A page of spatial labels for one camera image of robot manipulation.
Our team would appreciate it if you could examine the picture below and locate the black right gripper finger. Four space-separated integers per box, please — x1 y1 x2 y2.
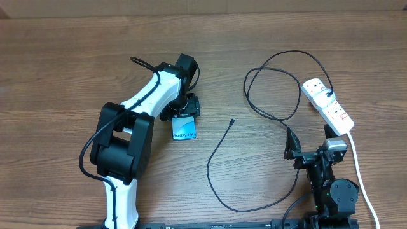
324 124 338 139
284 128 301 160

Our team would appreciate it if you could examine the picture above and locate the Samsung Galaxy smartphone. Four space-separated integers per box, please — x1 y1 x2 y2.
172 116 197 141

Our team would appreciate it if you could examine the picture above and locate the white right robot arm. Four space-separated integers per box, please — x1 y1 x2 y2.
284 125 359 228

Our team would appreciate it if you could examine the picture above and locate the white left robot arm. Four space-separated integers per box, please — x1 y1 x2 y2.
82 54 201 228

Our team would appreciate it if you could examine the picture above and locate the white charger plug adapter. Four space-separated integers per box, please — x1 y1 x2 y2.
312 89 336 110

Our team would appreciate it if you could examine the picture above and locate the white power strip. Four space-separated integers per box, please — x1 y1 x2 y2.
301 78 354 136

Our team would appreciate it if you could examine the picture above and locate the white power strip cord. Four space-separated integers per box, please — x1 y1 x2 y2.
345 130 381 229

